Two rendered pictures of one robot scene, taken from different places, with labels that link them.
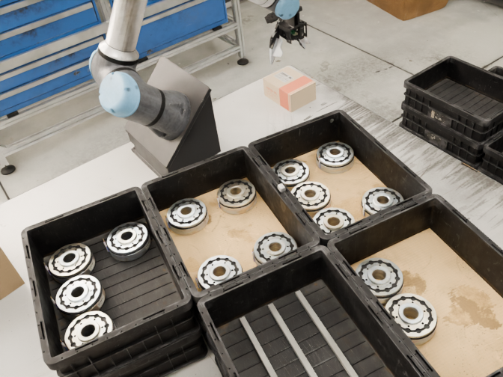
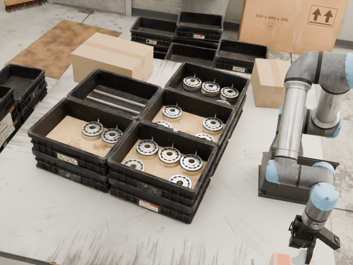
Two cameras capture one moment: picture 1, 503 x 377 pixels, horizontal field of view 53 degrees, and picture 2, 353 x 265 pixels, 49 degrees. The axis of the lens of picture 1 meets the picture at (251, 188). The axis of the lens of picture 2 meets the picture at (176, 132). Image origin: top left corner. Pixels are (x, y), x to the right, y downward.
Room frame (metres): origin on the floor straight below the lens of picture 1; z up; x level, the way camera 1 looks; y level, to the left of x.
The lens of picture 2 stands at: (1.73, -1.12, 2.10)
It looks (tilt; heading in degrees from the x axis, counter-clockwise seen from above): 41 degrees down; 129
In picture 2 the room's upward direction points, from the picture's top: 5 degrees clockwise
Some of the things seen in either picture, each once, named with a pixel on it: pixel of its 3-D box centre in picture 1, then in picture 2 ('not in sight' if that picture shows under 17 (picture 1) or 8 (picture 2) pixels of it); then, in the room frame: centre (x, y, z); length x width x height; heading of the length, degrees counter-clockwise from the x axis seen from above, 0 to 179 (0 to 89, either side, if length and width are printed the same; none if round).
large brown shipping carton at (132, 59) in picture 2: not in sight; (113, 64); (0.10, 0.23, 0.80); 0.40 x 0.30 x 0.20; 21
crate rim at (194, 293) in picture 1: (224, 214); (188, 115); (0.84, 0.07, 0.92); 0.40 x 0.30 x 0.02; 20
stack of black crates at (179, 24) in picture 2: not in sight; (197, 43); (-0.19, 1.47, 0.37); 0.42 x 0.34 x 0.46; 30
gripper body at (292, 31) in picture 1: (290, 21); (304, 231); (1.59, -0.20, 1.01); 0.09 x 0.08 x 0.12; 30
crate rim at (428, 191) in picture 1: (333, 169); (163, 154); (0.94, -0.21, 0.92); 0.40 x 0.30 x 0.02; 20
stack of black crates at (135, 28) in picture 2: not in sight; (155, 42); (-0.53, 1.27, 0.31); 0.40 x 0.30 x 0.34; 31
